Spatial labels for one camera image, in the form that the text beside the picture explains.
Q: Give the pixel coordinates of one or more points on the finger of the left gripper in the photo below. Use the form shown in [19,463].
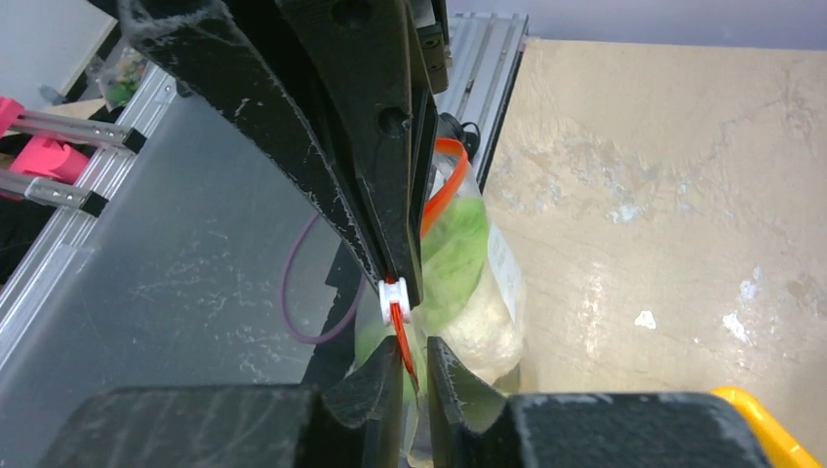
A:
[208,47]
[368,61]

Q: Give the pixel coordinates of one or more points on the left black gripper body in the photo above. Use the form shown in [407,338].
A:
[430,19]

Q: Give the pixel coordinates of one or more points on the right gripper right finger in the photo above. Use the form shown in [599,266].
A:
[581,426]

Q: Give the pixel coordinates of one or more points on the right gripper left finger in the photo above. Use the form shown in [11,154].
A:
[356,423]

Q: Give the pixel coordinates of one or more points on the clear zip top bag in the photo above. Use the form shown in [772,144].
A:
[451,177]

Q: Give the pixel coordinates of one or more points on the white cauliflower toy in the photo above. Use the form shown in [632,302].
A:
[474,292]

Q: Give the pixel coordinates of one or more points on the pink clamp fixture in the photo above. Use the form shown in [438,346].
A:
[47,168]

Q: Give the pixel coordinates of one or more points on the yellow plastic tray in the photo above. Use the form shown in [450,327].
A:
[781,447]

